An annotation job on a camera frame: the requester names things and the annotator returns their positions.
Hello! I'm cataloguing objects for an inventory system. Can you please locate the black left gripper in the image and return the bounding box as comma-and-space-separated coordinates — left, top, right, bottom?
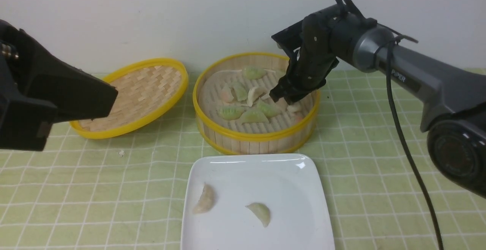
0, 21, 118, 152

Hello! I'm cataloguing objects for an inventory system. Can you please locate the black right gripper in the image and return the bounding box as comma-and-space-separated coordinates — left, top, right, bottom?
269, 13, 339, 104

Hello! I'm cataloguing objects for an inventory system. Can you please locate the pale green dumpling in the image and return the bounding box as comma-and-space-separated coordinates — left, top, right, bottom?
245, 202, 272, 228

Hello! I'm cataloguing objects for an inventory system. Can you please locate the pale white dumpling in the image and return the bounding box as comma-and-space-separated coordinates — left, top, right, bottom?
193, 183, 216, 214

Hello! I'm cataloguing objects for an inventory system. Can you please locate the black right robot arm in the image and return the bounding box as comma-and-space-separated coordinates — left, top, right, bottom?
270, 0, 486, 198

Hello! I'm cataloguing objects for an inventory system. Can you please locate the white square plate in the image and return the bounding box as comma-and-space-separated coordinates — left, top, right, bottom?
180, 153, 336, 250

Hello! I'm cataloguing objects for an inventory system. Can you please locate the green dumpling back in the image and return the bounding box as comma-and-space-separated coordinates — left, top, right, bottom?
242, 66, 267, 80

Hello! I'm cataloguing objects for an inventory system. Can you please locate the white dumpling centre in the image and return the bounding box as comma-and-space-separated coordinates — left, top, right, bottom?
246, 87, 266, 107

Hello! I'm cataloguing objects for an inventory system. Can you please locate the green dumpling centre right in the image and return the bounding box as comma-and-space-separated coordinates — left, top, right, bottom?
256, 100, 282, 118

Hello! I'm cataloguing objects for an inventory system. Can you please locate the green dumpling middle left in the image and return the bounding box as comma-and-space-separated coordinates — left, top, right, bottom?
231, 82, 248, 102

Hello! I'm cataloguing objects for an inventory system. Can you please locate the white steamer liner paper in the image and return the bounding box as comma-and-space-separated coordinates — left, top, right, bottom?
198, 69, 316, 134

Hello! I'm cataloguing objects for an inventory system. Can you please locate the green dumpling front centre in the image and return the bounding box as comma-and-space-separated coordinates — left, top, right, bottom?
238, 109, 269, 123

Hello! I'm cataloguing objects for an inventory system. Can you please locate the pinkish white dumpling left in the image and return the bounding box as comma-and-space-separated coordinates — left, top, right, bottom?
220, 84, 235, 103

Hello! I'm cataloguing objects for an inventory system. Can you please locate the yellow rimmed bamboo steamer basket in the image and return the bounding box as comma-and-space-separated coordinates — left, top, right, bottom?
192, 52, 320, 155

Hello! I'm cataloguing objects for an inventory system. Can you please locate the green dumpling front left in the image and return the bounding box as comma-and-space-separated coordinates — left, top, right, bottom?
217, 106, 245, 121

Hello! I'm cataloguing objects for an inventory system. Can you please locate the yellow rimmed bamboo steamer lid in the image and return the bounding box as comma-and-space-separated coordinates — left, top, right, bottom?
70, 58, 189, 139

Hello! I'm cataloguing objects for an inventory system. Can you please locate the green checked tablecloth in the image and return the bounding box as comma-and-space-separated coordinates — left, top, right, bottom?
0, 68, 486, 250

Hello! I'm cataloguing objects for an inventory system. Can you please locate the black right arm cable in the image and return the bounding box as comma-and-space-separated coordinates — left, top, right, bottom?
385, 41, 445, 250

